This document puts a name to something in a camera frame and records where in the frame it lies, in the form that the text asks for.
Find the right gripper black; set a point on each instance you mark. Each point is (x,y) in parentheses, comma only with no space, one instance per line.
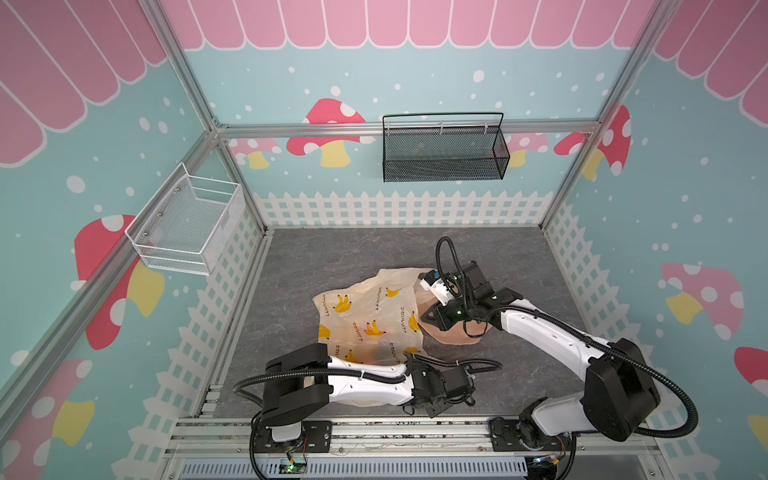
(442,313)

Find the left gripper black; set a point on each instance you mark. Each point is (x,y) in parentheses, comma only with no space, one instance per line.
(439,409)

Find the banana print plastic bag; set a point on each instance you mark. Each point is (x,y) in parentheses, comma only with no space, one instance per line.
(376,321)

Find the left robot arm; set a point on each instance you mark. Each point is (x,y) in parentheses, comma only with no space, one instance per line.
(296,385)

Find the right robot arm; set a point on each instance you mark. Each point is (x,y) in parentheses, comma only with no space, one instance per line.
(619,387)

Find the pink wavy fruit plate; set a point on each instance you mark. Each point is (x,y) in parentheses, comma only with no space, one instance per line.
(459,333)

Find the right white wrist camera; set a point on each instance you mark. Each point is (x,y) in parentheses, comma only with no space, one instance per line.
(433,282)

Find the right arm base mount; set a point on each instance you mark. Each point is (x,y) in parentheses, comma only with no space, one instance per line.
(514,435)

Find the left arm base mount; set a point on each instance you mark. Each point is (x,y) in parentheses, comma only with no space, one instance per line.
(304,437)

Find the black wire mesh basket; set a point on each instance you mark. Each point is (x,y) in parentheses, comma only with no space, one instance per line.
(436,147)

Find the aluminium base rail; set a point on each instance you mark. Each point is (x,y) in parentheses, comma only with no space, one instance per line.
(402,448)

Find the white wire mesh basket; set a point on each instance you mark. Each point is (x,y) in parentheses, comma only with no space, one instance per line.
(185,227)

